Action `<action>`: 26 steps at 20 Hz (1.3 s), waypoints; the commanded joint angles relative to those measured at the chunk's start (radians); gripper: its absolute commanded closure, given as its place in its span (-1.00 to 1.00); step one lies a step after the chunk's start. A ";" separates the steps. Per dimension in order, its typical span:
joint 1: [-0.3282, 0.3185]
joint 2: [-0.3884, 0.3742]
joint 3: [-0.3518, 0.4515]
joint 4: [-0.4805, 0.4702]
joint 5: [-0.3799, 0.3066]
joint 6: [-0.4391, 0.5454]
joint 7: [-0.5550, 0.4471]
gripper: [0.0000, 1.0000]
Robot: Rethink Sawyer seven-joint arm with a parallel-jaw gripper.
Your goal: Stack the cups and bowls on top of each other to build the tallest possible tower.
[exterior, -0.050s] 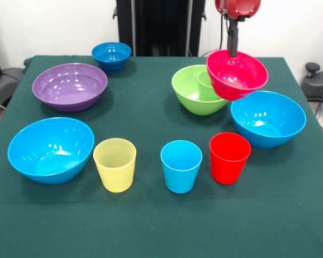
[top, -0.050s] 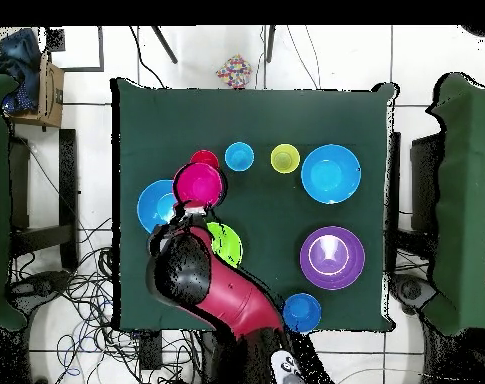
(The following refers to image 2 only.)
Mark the large light blue bowl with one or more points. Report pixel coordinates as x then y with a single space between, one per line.
154 208
330 174

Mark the pink bowl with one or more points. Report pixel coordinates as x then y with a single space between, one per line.
200 184

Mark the green bowl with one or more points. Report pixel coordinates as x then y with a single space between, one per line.
228 244

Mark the small dark blue bowl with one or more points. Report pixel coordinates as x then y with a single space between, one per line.
302 312

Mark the purple bowl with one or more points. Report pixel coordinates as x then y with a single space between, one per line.
332 258

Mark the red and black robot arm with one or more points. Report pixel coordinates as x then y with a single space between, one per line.
226 292

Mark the red cup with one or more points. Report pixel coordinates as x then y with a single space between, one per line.
205 156

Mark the light blue cup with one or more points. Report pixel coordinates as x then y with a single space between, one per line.
239 156

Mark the yellow cup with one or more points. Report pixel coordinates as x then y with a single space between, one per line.
285 158

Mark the dark green tablecloth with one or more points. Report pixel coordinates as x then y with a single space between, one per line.
246 120

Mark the black stool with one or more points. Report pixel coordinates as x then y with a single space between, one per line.
424 184
68 180

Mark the colourful patterned box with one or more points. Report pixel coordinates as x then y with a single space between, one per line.
234 71

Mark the black tripod leg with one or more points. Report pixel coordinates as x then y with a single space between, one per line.
165 46
270 44

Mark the cardboard box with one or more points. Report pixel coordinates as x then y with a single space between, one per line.
50 100

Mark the blue denim cloth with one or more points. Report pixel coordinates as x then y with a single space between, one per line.
18 56

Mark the grey pedestal foot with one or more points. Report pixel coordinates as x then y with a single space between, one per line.
38 284
410 290

